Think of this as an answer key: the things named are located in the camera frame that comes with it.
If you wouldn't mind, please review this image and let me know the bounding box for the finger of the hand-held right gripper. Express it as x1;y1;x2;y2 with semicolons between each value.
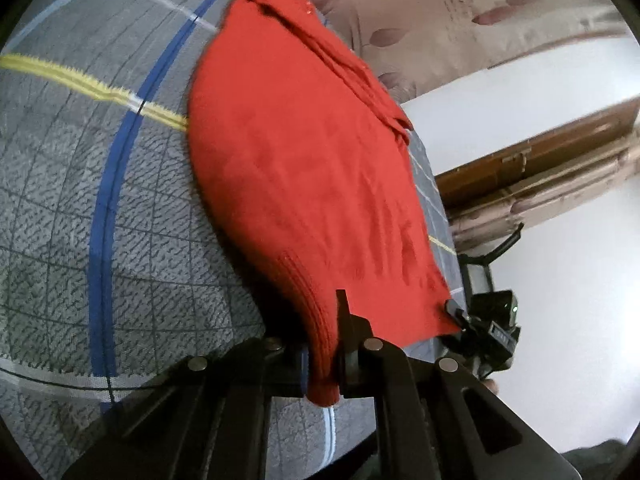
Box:
444;298;472;332

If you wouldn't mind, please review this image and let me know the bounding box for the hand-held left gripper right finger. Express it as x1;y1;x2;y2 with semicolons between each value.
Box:
334;289;581;480

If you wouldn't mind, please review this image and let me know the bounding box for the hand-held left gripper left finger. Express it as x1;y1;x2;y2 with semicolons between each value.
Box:
65;337;311;480

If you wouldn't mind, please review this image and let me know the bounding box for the red knitted sweater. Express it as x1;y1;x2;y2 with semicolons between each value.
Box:
187;0;463;408

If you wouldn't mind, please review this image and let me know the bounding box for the person's dark green jacket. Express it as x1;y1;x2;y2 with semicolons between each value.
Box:
559;437;638;480

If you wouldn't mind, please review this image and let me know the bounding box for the grey plaid bed sheet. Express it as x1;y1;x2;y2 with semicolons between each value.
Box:
0;0;466;480

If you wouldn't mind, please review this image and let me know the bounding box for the beige leaf print curtain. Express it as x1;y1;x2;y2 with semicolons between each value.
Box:
270;0;640;253

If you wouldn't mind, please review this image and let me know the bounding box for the black metal frame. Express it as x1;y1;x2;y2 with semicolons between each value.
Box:
457;222;525;293

